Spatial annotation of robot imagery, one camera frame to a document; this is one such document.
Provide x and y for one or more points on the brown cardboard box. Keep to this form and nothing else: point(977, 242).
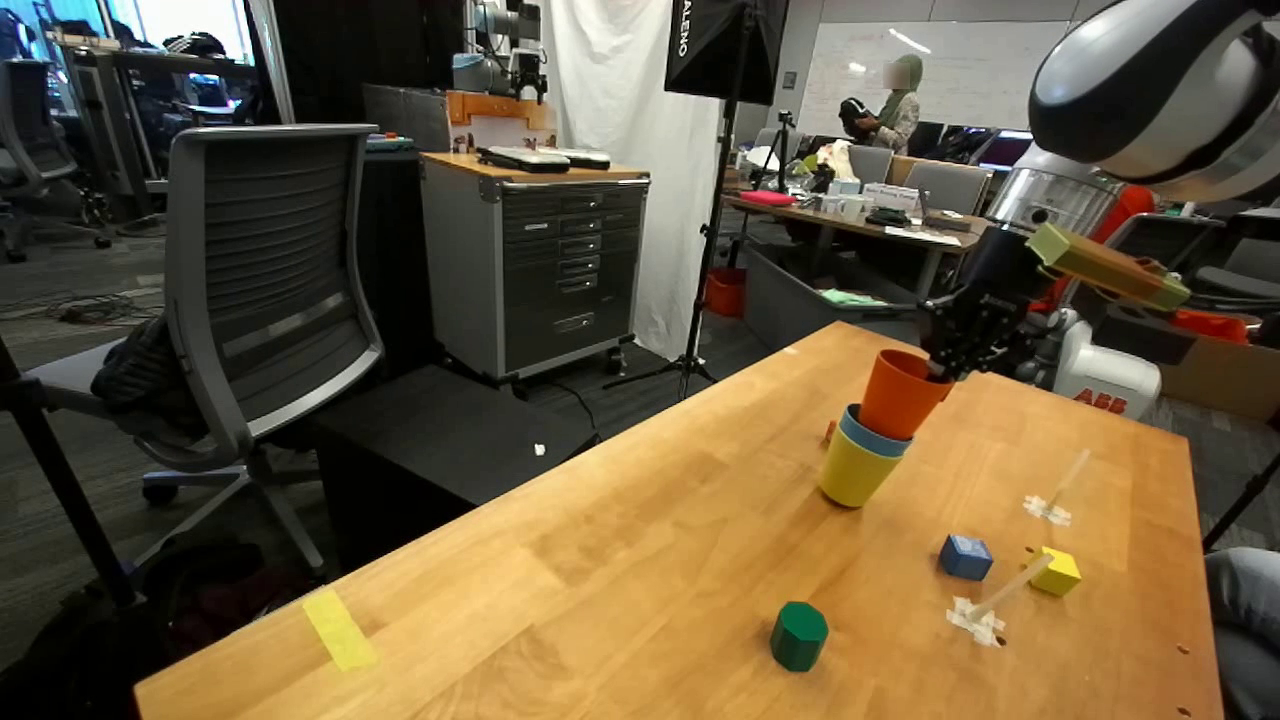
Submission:
point(1227, 380)

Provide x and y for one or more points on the orange plastic cup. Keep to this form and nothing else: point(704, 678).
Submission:
point(903, 398)

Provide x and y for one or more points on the blue cube block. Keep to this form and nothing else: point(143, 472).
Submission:
point(964, 556)

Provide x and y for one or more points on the cluttered wooden desk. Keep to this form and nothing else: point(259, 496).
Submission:
point(855, 225)

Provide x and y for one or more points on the green cylinder block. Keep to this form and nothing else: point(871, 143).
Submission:
point(797, 643)

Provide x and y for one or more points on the black tripod leg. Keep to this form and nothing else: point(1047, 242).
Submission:
point(53, 465)

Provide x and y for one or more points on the white stick marker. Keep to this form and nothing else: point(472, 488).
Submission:
point(977, 622)

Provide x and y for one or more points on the black light stand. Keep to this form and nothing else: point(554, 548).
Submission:
point(722, 203)

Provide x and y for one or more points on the blue plastic cup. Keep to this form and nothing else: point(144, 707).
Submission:
point(864, 439)

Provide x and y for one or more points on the white ABB robot base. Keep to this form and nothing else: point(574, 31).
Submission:
point(1103, 365)

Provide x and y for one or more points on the grey mesh office chair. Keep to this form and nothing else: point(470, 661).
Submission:
point(265, 265)

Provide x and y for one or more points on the black cloth-covered cart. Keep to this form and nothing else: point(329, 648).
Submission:
point(395, 255)

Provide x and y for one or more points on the black softbox light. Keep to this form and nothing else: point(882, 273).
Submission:
point(722, 44)

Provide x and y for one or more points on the black curtain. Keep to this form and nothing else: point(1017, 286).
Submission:
point(375, 54)

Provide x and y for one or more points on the dark background office chair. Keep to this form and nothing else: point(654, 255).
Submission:
point(24, 135)

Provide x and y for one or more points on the person in grey headscarf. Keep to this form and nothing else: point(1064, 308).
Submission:
point(903, 104)

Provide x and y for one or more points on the white curtain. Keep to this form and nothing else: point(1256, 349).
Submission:
point(601, 83)

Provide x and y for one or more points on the yellow cube block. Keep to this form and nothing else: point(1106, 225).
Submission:
point(1057, 572)

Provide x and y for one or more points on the yellow plastic cup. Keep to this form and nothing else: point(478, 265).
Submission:
point(855, 478)

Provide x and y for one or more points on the grey drawer cabinet wood top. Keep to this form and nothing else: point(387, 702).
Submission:
point(535, 265)

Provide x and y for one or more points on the orange cardboard box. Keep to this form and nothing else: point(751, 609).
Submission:
point(500, 121)

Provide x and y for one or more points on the flat devices on cabinet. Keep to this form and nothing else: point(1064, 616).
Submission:
point(525, 159)

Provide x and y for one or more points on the red bucket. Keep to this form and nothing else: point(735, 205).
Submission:
point(724, 295)

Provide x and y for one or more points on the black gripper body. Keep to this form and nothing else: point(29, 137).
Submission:
point(992, 305)

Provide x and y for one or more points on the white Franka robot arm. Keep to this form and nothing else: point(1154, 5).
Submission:
point(1160, 83)

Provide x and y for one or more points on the leg in grey jeans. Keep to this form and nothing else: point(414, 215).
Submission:
point(1247, 625)

